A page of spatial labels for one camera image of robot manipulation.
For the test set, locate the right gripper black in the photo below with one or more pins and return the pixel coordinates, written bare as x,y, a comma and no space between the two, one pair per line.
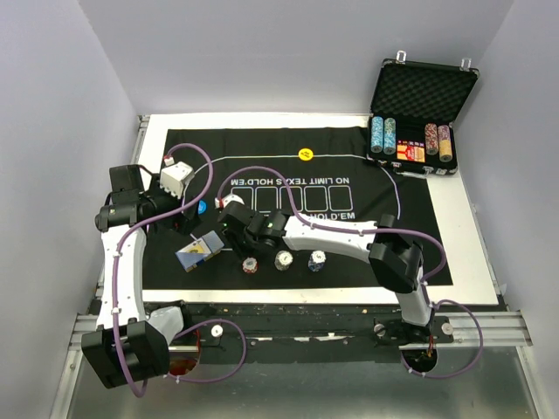
238,249

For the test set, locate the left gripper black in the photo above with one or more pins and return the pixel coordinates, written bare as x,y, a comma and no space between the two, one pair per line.
185,223

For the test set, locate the blue yellow card box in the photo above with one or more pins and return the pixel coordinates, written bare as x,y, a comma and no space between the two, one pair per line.
200,250

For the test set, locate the red white chip stack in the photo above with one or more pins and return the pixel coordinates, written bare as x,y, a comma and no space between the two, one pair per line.
250,265

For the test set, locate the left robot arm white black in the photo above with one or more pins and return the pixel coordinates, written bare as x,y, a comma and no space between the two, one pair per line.
128,344

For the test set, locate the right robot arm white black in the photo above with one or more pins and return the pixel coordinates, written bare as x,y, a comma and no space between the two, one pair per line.
397,261

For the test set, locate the blue blind button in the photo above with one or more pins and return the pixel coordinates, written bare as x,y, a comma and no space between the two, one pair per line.
202,207

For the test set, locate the grey white chip stack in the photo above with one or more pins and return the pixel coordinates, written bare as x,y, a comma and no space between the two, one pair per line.
283,260

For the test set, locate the blue white chip stack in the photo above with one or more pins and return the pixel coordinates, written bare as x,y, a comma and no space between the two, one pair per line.
316,261

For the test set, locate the black poker felt mat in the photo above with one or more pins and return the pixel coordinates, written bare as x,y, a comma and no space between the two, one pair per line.
262,167

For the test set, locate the yellow dealer button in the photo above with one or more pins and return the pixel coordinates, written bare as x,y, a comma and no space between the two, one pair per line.
306,154

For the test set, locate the light blue chip row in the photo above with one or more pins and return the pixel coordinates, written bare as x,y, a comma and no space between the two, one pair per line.
376,136

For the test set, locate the teal chip row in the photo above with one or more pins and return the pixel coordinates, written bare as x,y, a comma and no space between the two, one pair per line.
389,136

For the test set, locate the red card deck in case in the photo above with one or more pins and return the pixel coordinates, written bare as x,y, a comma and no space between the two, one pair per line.
410,151

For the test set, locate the black aluminium chip case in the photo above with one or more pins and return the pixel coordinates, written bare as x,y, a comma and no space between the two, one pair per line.
415,94

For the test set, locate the red chip row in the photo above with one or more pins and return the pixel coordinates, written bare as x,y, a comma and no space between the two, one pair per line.
431,138

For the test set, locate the purple yellow chip row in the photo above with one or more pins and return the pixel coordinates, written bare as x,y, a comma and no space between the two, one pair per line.
444,143

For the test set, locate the white table board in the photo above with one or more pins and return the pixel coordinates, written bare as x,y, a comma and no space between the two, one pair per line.
473,281

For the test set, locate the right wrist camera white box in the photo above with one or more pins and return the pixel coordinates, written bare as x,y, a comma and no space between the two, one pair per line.
221,203

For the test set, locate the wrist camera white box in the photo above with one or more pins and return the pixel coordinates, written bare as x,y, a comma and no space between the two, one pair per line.
175,179
221,203

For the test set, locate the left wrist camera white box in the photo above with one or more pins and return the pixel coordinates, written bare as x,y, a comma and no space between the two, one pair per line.
175,179

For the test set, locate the aluminium mounting rail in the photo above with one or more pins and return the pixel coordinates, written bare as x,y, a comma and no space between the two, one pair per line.
499,329

